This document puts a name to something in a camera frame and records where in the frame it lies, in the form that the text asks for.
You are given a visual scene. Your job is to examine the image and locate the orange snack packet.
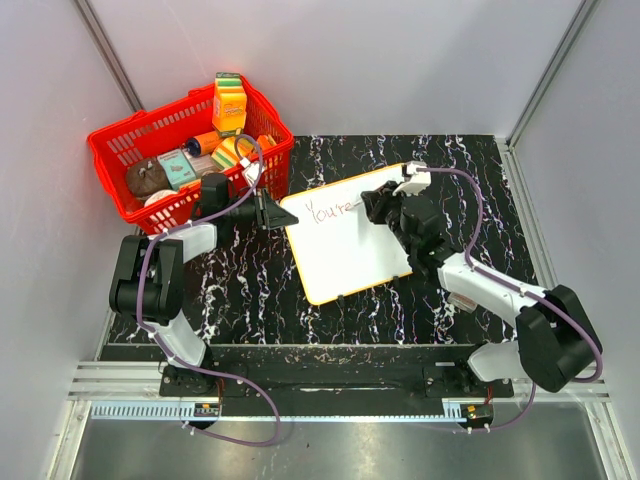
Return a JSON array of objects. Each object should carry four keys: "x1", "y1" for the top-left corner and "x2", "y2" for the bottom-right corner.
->
[{"x1": 253, "y1": 134, "x2": 277, "y2": 154}]

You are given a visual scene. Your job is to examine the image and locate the teal small box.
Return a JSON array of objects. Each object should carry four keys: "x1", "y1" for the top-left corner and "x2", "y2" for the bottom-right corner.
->
[{"x1": 156, "y1": 149, "x2": 197, "y2": 191}]

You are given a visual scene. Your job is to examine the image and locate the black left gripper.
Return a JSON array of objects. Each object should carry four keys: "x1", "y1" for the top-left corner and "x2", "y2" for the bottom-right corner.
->
[{"x1": 224, "y1": 187, "x2": 299, "y2": 232}]

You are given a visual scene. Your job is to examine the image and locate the brown round bread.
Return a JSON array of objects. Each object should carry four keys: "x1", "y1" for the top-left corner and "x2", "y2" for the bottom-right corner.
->
[{"x1": 125, "y1": 158, "x2": 169, "y2": 199}]

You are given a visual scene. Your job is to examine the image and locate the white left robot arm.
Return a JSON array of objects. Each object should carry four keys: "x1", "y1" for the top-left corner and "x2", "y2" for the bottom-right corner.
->
[{"x1": 109, "y1": 173, "x2": 299, "y2": 396}]

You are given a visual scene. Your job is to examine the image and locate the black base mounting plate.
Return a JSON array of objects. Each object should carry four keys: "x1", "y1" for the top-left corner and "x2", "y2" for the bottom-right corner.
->
[{"x1": 159, "y1": 345, "x2": 514, "y2": 420}]

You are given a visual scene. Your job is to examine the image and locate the red capped whiteboard marker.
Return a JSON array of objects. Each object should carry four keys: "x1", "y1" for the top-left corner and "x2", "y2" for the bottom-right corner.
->
[{"x1": 345, "y1": 200, "x2": 364, "y2": 211}]

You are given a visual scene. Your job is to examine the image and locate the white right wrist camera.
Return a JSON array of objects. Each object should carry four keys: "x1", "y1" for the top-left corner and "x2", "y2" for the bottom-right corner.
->
[{"x1": 393, "y1": 161, "x2": 431, "y2": 196}]

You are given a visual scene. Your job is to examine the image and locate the red plastic shopping basket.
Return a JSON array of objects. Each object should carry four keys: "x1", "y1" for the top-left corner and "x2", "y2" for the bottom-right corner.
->
[{"x1": 87, "y1": 79, "x2": 294, "y2": 235}]

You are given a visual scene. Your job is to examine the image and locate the orange cylindrical bottle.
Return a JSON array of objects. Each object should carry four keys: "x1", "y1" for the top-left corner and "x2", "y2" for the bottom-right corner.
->
[{"x1": 184, "y1": 131, "x2": 223, "y2": 157}]

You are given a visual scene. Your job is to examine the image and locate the yellow green sponge pack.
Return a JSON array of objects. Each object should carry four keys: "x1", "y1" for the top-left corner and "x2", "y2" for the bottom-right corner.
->
[{"x1": 211, "y1": 137, "x2": 254, "y2": 171}]

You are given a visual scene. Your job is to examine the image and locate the yellow framed whiteboard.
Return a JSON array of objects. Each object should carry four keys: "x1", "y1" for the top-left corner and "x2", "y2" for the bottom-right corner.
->
[{"x1": 280, "y1": 164, "x2": 411, "y2": 306}]

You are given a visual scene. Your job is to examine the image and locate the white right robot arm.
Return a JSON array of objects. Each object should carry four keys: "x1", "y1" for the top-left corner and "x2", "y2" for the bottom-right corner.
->
[{"x1": 361, "y1": 181, "x2": 603, "y2": 396}]

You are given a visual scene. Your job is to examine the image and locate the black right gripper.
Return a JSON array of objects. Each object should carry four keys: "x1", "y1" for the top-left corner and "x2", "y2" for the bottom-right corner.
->
[{"x1": 363, "y1": 181, "x2": 417, "y2": 255}]

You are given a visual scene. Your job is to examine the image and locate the white round lid container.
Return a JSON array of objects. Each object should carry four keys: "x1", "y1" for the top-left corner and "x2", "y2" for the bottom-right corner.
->
[{"x1": 144, "y1": 189, "x2": 177, "y2": 207}]

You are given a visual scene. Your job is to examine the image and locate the orange sponge daddy box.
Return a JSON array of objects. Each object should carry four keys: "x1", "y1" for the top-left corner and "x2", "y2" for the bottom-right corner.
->
[{"x1": 212, "y1": 72, "x2": 247, "y2": 138}]

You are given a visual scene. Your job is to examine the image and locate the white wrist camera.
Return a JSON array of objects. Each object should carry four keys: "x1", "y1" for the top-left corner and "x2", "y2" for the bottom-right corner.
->
[
  {"x1": 393, "y1": 161, "x2": 431, "y2": 196},
  {"x1": 240, "y1": 158, "x2": 261, "y2": 187}
]

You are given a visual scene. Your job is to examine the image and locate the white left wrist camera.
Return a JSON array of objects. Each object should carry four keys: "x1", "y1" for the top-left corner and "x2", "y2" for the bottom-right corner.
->
[{"x1": 240, "y1": 158, "x2": 261, "y2": 187}]

